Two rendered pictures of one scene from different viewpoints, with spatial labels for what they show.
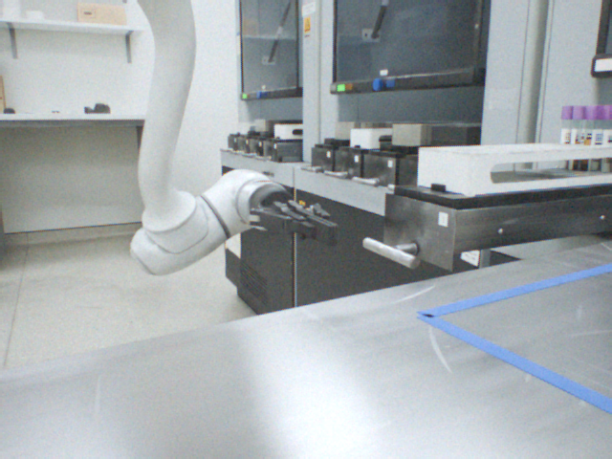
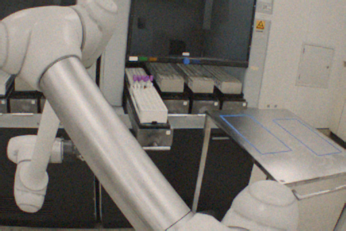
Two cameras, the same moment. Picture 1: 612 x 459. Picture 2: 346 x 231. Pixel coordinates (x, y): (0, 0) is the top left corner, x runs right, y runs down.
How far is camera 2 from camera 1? 116 cm
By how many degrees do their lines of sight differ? 77
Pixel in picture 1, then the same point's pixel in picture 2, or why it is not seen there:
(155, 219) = (40, 183)
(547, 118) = (106, 73)
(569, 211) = not seen: hidden behind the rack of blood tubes
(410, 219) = (152, 135)
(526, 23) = not seen: hidden behind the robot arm
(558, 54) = (109, 51)
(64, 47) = not seen: outside the picture
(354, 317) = (262, 158)
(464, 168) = (164, 115)
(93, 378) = (278, 174)
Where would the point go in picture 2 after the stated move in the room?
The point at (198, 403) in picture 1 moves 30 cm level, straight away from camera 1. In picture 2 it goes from (282, 169) to (191, 165)
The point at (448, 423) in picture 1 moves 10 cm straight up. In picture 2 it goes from (284, 159) to (290, 132)
